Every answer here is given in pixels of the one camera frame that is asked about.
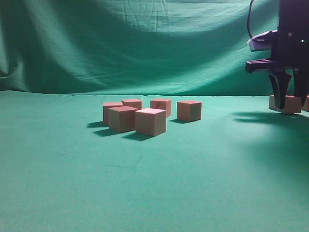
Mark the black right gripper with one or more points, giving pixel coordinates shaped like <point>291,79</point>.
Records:
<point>289,50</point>

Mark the pink cube light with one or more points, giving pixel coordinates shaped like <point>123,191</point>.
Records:
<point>150,121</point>

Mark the pink cube placed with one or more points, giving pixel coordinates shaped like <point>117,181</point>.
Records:
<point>135,103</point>
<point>189,110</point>

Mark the pink cube with dark mark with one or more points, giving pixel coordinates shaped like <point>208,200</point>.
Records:
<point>164,104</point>

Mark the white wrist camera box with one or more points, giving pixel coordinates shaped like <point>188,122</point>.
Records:
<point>262,41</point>

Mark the pink cube column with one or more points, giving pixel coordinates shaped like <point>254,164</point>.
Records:
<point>272,105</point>
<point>306,104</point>

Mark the pink cube far column rear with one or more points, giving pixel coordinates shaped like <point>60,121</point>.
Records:
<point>272,105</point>

